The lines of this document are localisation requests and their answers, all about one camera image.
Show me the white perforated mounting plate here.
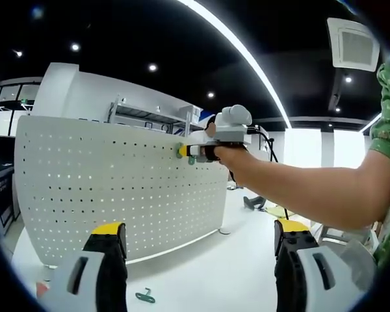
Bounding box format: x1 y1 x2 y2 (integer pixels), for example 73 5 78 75
14 115 232 270

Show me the person's right hand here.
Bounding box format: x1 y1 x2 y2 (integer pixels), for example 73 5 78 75
214 144 250 188

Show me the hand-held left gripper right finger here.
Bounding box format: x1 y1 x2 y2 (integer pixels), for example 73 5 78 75
274 218 373 312

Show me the person's left hand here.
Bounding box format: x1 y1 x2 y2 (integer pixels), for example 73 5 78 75
35 281 52 299

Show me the ceiling air conditioner vent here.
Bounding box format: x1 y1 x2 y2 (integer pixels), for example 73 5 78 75
326 17 382 73

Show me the group of ceiling spotlights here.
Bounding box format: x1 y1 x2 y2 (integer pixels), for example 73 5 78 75
14 43 354 114

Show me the metal shelf rack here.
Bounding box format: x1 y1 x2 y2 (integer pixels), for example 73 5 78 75
108 95 203 135

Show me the person's green patterned shirt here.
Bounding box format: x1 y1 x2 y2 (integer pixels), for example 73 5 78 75
368 62 390 271

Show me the grey mesh office chair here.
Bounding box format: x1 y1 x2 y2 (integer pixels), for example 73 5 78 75
317 224 378 291

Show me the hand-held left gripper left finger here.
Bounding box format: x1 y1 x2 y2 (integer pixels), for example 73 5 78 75
47 222 128 312

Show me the yellow paper sheet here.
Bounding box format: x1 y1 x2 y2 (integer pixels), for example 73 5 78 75
267 205 289 218

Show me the black curved object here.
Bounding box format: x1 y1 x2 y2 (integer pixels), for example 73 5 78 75
242 195 266 211

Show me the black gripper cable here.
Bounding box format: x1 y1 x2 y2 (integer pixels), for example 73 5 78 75
251 127 291 221

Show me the dark grey cabinet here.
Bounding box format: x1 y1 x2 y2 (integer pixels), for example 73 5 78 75
0 164 21 235

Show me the long ceiling strip light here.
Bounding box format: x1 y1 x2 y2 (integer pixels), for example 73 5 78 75
176 0 293 128

